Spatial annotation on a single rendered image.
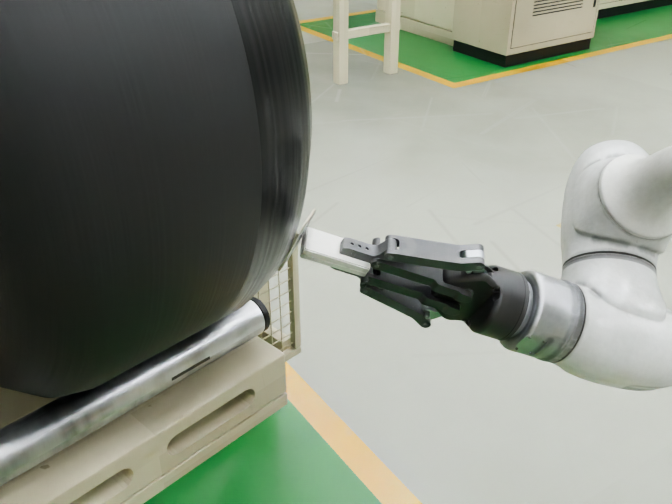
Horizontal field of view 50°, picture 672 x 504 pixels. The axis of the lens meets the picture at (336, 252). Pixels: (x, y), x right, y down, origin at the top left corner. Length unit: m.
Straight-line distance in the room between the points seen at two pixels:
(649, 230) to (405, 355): 1.47
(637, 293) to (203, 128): 0.50
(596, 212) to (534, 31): 4.44
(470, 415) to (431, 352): 0.29
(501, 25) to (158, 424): 4.55
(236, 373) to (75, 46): 0.45
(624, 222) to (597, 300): 0.09
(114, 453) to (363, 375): 1.46
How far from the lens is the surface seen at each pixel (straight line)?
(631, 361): 0.81
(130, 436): 0.76
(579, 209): 0.86
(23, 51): 0.47
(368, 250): 0.71
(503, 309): 0.74
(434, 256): 0.70
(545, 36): 5.34
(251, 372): 0.81
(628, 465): 2.03
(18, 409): 0.93
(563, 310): 0.77
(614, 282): 0.82
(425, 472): 1.89
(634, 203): 0.82
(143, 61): 0.50
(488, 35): 5.20
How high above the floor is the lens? 1.38
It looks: 30 degrees down
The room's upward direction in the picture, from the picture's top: straight up
